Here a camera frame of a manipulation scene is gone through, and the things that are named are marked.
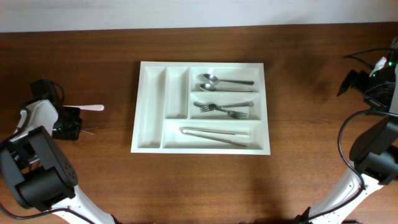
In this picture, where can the metal fork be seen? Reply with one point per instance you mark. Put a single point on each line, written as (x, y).
(213, 106)

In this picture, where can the metal tongs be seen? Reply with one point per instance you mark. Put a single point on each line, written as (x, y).
(230, 137)

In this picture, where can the white handled fork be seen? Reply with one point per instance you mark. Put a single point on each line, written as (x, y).
(227, 111)

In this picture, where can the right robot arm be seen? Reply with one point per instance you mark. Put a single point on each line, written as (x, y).
(372, 160)

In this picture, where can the white cutlery tray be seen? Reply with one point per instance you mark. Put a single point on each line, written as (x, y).
(165, 97)

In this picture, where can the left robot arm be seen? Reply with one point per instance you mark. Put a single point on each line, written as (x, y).
(34, 168)

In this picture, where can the large metal spoon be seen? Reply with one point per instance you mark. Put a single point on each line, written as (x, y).
(209, 87)
(212, 79)

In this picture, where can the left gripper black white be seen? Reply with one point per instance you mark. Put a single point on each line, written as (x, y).
(71, 123)

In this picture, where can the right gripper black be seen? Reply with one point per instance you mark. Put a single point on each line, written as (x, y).
(359, 81)

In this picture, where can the pink plastic knife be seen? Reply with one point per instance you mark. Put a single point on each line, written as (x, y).
(87, 107)

